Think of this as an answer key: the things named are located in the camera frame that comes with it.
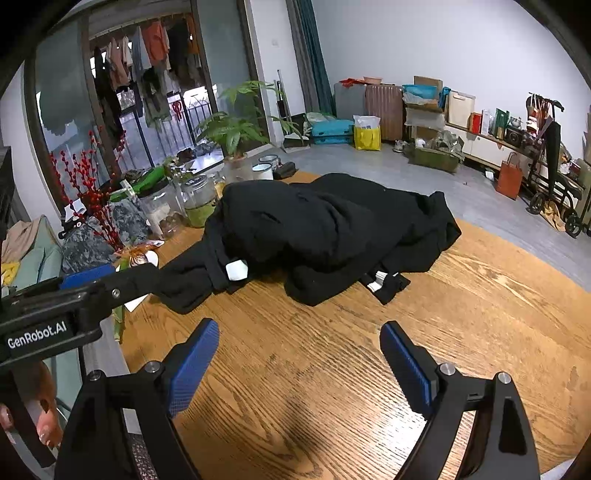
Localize black garment with white tag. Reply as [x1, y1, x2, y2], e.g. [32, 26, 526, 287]
[152, 181, 332, 314]

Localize black clothes pile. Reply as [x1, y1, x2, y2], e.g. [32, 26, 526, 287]
[284, 173, 462, 306]

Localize person's left hand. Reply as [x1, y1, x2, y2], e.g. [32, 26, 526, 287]
[14, 362, 63, 449]

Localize black striped cuff garment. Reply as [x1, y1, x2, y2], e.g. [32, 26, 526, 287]
[360, 270, 411, 305]

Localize red berry branches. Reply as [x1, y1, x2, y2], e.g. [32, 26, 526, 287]
[49, 130, 124, 252]

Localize glass jar green contents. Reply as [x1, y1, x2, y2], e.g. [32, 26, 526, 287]
[181, 175, 217, 228]

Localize olive green crate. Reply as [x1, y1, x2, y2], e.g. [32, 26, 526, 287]
[403, 144, 462, 174]

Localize orange paper bag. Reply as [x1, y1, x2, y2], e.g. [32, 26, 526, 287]
[495, 152, 523, 200]

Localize white low cabinet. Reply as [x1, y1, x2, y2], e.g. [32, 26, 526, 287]
[446, 124, 533, 174]

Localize yellow shopping bag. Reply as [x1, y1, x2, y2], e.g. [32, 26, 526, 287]
[353, 126, 382, 151]

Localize green potted plant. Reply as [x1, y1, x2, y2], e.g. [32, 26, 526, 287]
[197, 80, 308, 173]

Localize teal suitcase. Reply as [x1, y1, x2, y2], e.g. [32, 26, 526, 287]
[311, 119, 353, 145]

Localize brown ribbed suitcase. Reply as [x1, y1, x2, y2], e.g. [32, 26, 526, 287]
[365, 84, 404, 141]

